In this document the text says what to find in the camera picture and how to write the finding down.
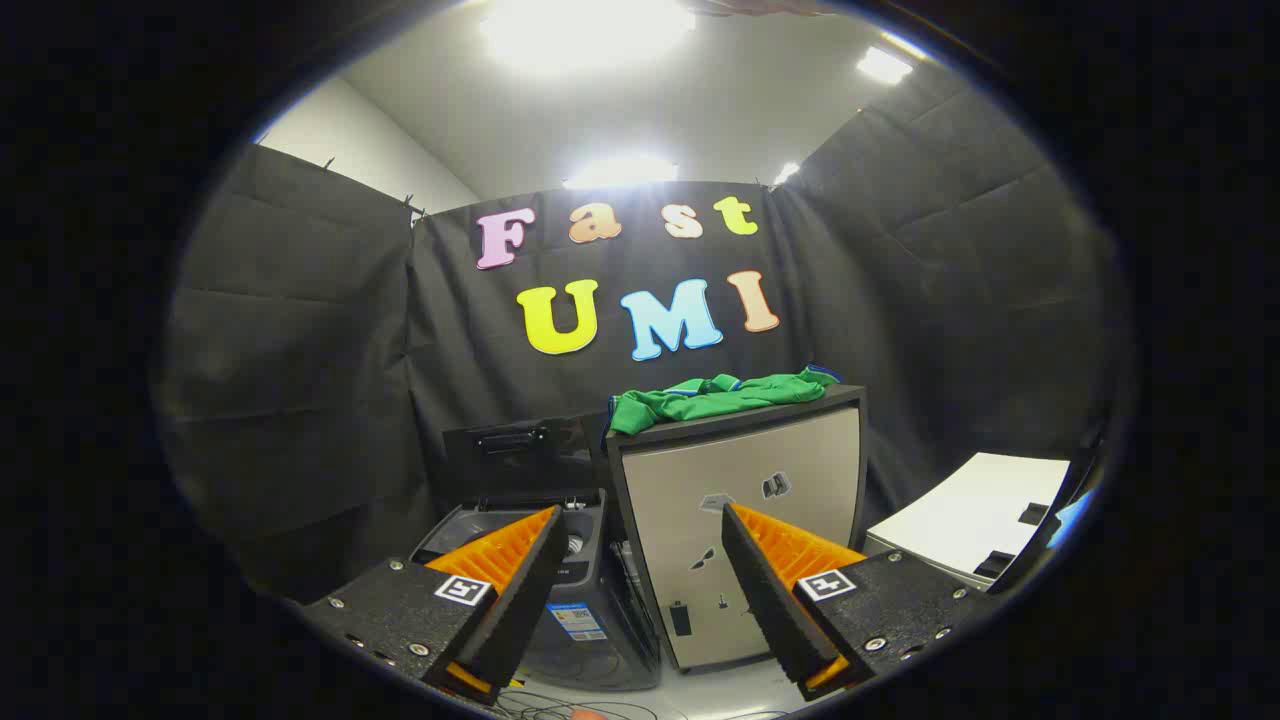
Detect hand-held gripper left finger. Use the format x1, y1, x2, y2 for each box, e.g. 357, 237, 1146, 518
300, 505, 571, 707

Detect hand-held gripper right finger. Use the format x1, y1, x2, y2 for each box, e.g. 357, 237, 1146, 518
720, 502, 998, 703

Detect dark grey washing machine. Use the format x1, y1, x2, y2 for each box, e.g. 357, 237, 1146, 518
410, 488, 663, 693

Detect green polo shirt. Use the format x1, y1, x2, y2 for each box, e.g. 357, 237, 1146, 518
608, 365, 841, 437

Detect white table top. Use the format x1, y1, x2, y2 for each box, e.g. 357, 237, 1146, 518
865, 452, 1073, 591

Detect black backdrop cloth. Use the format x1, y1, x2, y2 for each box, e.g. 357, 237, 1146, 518
160, 75, 1131, 601

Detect tangled thin cables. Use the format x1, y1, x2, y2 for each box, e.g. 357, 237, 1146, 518
495, 685, 663, 720

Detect grey cabinet with black frame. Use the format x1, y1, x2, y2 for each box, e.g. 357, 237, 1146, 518
605, 385, 869, 673

